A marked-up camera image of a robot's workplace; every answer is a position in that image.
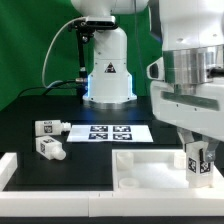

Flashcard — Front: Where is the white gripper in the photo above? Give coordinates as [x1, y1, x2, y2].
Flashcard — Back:
[150, 79, 224, 163]

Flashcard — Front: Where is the white square tabletop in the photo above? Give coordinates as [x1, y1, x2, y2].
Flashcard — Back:
[111, 148, 224, 193]

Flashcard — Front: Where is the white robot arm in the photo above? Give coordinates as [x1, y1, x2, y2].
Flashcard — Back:
[71, 0, 224, 162]

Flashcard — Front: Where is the white U-shaped fence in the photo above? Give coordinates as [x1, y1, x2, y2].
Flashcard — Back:
[0, 153, 224, 217]

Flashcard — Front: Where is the paper sheet with tags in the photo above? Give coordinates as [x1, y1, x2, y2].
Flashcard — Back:
[67, 125, 153, 143]

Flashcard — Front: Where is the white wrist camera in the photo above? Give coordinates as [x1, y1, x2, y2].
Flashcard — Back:
[146, 57, 165, 81]

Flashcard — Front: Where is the black camera stand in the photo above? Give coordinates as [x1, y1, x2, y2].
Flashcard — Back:
[68, 16, 118, 84]

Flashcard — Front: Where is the black cable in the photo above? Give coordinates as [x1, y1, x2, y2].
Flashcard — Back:
[16, 79, 88, 98]

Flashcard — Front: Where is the grey cable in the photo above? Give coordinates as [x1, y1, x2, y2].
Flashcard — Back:
[41, 16, 87, 90]

